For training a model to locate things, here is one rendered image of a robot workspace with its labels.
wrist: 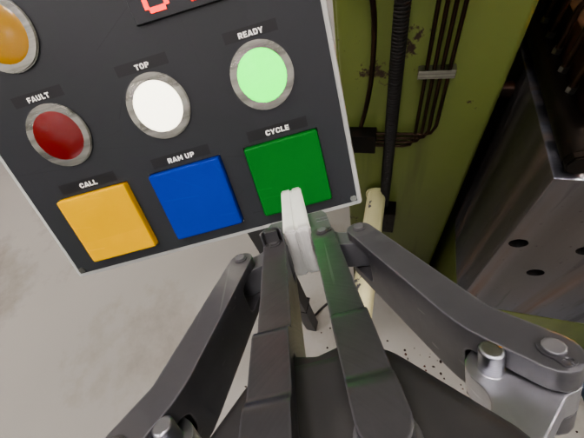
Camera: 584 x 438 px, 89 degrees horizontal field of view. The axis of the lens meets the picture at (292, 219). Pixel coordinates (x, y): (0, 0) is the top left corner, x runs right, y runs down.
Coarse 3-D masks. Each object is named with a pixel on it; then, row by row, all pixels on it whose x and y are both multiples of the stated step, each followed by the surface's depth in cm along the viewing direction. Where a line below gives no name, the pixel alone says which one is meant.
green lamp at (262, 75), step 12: (264, 48) 26; (252, 60) 26; (264, 60) 26; (276, 60) 26; (240, 72) 26; (252, 72) 26; (264, 72) 26; (276, 72) 27; (240, 84) 27; (252, 84) 27; (264, 84) 27; (276, 84) 27; (252, 96) 27; (264, 96) 27; (276, 96) 28
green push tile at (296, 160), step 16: (256, 144) 30; (272, 144) 29; (288, 144) 29; (304, 144) 29; (320, 144) 29; (256, 160) 29; (272, 160) 29; (288, 160) 30; (304, 160) 30; (320, 160) 30; (256, 176) 30; (272, 176) 30; (288, 176) 30; (304, 176) 30; (320, 176) 30; (272, 192) 31; (304, 192) 31; (320, 192) 31; (272, 208) 32
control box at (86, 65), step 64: (0, 0) 24; (64, 0) 24; (128, 0) 24; (256, 0) 25; (320, 0) 25; (0, 64) 25; (64, 64) 26; (128, 64) 26; (192, 64) 26; (320, 64) 27; (0, 128) 28; (128, 128) 28; (192, 128) 28; (256, 128) 29; (320, 128) 29; (64, 192) 30; (256, 192) 31; (128, 256) 34
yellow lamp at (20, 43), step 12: (0, 12) 24; (12, 12) 24; (0, 24) 24; (12, 24) 24; (0, 36) 24; (12, 36) 24; (24, 36) 25; (0, 48) 25; (12, 48) 25; (24, 48) 25; (0, 60) 25; (12, 60) 25
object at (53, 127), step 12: (36, 120) 27; (48, 120) 27; (60, 120) 27; (72, 120) 27; (36, 132) 28; (48, 132) 28; (60, 132) 28; (72, 132) 28; (48, 144) 28; (60, 144) 28; (72, 144) 28; (60, 156) 29; (72, 156) 29
